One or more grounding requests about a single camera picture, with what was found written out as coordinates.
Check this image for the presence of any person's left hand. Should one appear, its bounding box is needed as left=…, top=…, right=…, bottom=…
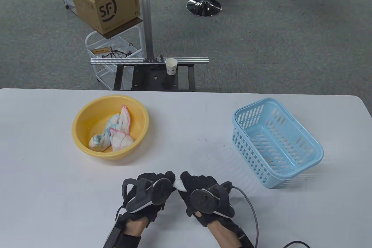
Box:
left=122, top=170, right=177, bottom=228

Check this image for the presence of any person's right hand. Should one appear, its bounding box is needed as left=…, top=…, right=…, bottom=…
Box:
left=180, top=171, right=235, bottom=227

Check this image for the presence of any black and white controller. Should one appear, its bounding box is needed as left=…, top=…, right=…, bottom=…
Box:
left=189, top=182, right=235, bottom=219
left=121, top=177, right=172, bottom=214

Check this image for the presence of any blue-trimmed white dish cloth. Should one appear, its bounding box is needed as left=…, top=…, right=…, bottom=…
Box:
left=89, top=113, right=121, bottom=152
left=172, top=177, right=186, bottom=192

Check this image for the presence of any pink-trimmed white dish cloth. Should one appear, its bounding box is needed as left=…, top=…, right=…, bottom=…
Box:
left=108, top=106, right=137, bottom=152

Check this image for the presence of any person's left forearm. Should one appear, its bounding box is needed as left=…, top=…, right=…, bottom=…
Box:
left=116, top=217, right=149, bottom=248

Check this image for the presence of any person's right forearm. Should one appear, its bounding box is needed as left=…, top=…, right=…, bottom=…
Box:
left=208, top=220, right=242, bottom=248

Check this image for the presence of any light blue plastic basket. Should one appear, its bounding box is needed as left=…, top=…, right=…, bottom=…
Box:
left=232, top=98, right=324, bottom=189

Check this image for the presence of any yellow plastic basin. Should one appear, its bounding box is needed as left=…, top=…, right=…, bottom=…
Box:
left=72, top=95, right=150, bottom=160

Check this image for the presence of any black metal stand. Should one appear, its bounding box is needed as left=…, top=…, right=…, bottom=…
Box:
left=113, top=64, right=196, bottom=91

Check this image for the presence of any white paper cup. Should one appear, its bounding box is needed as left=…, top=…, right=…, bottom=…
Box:
left=165, top=58, right=178, bottom=76

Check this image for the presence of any brown cardboard box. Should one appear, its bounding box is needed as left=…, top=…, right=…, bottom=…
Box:
left=68, top=0, right=141, bottom=35

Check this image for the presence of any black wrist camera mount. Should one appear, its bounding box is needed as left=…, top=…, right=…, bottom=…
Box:
left=103, top=207, right=128, bottom=248
left=232, top=225, right=255, bottom=248

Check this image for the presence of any horizontal aluminium rail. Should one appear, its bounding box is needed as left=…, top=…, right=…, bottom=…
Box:
left=90, top=57, right=209, bottom=65

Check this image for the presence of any tangled black cable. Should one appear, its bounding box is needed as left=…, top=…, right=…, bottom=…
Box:
left=102, top=44, right=137, bottom=59

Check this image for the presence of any white wire cart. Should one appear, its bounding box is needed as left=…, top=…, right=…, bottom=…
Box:
left=85, top=26, right=146, bottom=90

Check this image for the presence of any upright aluminium post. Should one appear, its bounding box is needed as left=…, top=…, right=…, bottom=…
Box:
left=137, top=0, right=155, bottom=62

